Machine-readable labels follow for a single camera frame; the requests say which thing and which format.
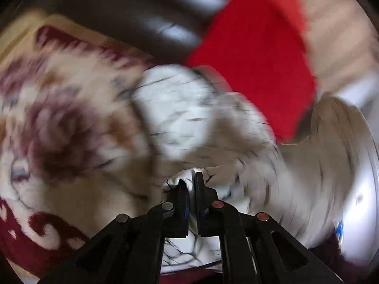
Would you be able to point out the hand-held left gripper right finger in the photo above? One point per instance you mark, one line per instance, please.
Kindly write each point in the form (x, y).
(202, 210)

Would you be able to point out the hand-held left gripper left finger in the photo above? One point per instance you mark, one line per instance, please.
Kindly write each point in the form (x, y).
(181, 213)

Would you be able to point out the white marble-pattern pillow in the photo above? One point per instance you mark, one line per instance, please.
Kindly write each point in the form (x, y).
(183, 109)

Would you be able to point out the floral sofa cover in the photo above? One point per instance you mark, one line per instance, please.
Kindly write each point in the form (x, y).
(74, 124)

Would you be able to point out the red cushion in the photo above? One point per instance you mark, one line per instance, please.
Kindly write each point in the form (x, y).
(251, 50)

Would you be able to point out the dark brown sofa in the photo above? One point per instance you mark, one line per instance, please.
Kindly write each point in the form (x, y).
(133, 14)

